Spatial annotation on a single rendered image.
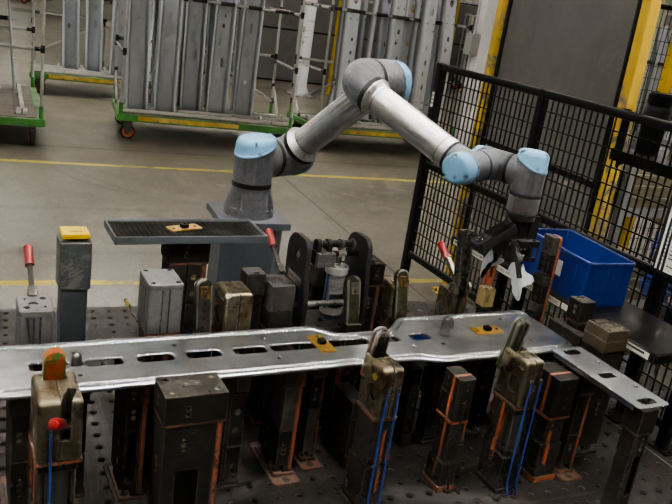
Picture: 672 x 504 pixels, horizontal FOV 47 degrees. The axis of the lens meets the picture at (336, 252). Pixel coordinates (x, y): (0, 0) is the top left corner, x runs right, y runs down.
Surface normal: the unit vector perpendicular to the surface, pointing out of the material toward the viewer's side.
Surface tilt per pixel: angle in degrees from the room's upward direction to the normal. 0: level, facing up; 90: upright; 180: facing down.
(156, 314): 90
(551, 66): 90
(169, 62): 86
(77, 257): 90
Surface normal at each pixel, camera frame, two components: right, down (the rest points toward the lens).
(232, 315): 0.43, 0.34
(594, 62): -0.92, -0.01
